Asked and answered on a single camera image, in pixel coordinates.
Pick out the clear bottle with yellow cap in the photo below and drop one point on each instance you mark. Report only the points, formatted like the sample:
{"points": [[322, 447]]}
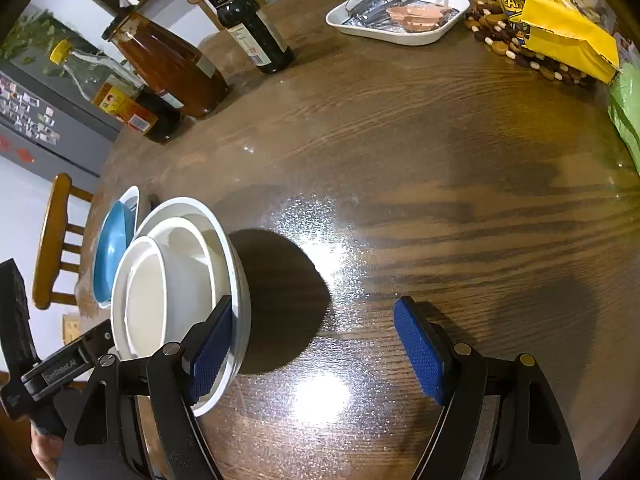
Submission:
{"points": [[125, 105]]}

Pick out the small deep white bowl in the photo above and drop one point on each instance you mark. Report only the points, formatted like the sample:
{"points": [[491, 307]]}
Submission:
{"points": [[145, 305]]}

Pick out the yellow snack bag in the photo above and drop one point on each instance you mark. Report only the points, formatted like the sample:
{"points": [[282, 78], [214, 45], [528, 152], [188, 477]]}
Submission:
{"points": [[560, 25]]}

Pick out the cardboard box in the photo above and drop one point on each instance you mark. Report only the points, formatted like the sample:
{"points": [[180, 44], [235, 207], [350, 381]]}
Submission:
{"points": [[71, 330]]}

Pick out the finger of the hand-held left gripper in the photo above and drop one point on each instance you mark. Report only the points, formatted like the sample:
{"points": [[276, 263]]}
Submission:
{"points": [[17, 310]]}

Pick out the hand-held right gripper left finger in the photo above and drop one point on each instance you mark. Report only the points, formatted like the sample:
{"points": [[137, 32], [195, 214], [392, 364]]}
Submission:
{"points": [[212, 355]]}

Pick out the white rectangular tray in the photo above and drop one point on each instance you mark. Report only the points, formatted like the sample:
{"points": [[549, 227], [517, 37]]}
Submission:
{"points": [[430, 36]]}

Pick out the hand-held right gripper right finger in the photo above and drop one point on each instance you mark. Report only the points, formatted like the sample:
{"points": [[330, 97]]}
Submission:
{"points": [[420, 355]]}

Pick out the green packet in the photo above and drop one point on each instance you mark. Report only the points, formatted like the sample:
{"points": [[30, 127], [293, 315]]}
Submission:
{"points": [[627, 120]]}

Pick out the grey refrigerator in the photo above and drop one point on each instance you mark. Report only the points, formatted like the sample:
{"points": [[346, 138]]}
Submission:
{"points": [[30, 130]]}

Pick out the medium white bowl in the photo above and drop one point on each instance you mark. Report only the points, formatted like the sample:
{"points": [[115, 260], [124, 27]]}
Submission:
{"points": [[190, 270]]}

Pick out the metal kitchen utensil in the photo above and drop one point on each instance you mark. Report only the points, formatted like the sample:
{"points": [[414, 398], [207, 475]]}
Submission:
{"points": [[370, 7]]}

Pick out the large white bowl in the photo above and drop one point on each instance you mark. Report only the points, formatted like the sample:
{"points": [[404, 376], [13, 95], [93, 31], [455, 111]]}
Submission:
{"points": [[240, 280]]}

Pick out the blue patterned white rectangular plate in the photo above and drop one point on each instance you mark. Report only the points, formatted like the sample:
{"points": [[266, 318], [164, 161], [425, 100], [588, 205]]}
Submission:
{"points": [[142, 200]]}

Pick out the person's left hand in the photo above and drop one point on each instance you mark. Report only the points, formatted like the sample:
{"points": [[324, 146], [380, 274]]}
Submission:
{"points": [[45, 455]]}

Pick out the red sauce glass jar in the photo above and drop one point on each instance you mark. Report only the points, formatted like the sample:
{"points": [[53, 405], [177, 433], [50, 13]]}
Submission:
{"points": [[170, 65]]}

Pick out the blue square plate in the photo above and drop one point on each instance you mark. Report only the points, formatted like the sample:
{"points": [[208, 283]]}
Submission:
{"points": [[112, 250]]}

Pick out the green leafy plant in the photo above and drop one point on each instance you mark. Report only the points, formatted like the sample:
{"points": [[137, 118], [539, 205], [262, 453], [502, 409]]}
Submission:
{"points": [[30, 40]]}

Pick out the pink spoon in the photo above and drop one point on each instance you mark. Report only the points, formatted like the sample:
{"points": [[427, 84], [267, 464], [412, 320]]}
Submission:
{"points": [[420, 9], [425, 22]]}

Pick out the wooden beaded trivet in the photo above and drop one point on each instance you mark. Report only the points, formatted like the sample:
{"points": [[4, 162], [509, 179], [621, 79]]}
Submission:
{"points": [[500, 45]]}

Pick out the dark soy sauce bottle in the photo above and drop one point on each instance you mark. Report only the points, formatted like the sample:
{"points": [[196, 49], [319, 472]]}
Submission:
{"points": [[250, 30]]}

